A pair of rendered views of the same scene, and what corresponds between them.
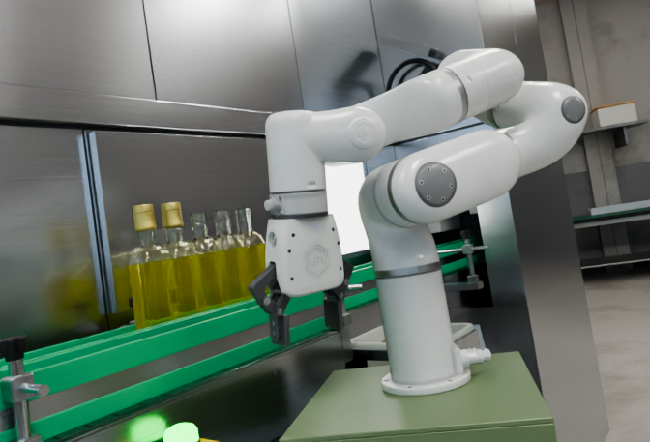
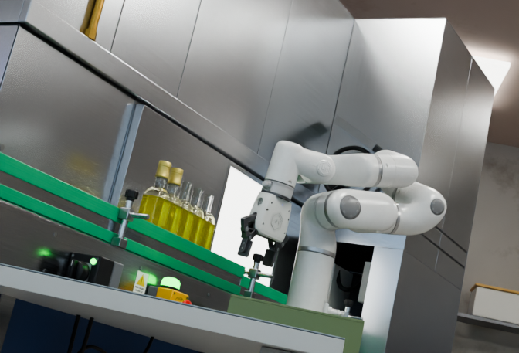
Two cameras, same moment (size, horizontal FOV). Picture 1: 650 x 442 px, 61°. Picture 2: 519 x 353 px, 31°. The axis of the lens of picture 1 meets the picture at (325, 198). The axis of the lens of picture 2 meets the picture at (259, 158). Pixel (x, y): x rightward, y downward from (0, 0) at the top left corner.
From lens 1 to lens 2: 157 cm
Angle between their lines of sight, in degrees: 12
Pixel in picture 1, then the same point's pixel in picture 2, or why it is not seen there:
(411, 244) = (324, 238)
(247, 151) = (214, 161)
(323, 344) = not seen: hidden behind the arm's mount
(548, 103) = (425, 198)
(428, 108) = (360, 171)
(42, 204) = (101, 136)
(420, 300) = (318, 267)
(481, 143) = (379, 198)
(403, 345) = (300, 288)
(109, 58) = (164, 61)
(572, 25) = not seen: outside the picture
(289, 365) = (215, 296)
